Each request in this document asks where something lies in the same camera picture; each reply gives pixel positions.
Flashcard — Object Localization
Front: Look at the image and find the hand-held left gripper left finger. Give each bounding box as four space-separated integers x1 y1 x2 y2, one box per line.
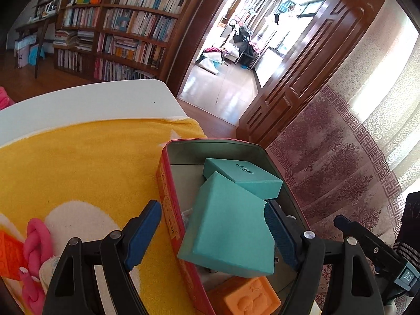
42 199 162 315

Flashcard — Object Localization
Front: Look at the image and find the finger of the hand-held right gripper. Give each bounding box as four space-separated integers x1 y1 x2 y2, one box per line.
334 215 402 274

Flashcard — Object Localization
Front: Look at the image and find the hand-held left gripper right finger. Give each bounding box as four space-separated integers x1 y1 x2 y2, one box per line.
263 200 382 315

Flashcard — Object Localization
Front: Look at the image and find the deep teal box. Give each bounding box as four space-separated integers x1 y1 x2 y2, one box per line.
177 171 276 276

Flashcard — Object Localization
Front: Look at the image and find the red tin container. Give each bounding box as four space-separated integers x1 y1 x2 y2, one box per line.
155 138 312 315

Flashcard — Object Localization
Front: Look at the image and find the large orange embossed block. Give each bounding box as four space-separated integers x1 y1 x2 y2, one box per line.
207 276 282 315

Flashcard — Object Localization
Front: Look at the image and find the pink twisted foam curler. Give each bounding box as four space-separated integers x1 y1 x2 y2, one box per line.
20 218 54 314

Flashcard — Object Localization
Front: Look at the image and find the small orange studded block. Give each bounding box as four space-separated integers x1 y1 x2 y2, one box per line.
0 230 27 281

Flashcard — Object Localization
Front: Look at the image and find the yellow and white towel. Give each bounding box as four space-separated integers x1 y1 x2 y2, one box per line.
0 117 208 315

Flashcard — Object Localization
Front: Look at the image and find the patterned sheer curtain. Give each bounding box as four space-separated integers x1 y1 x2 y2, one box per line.
266 0 420 315

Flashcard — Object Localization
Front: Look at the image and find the carved wooden door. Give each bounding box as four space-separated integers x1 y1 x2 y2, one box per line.
236 0 389 148

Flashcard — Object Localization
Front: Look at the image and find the bed with floral quilt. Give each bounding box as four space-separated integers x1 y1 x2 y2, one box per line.
0 86 15 110

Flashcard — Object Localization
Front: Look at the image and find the wooden bookshelf with books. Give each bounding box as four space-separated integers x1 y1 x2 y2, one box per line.
52 0 197 82

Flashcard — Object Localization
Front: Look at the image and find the blue plastic stool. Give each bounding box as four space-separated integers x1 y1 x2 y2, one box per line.
29 43 45 64

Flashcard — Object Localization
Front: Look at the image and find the white and pink bin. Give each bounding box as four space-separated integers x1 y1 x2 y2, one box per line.
15 36 36 68

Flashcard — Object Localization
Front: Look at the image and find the wooden desk with hutch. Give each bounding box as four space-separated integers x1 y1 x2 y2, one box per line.
15 0 66 79

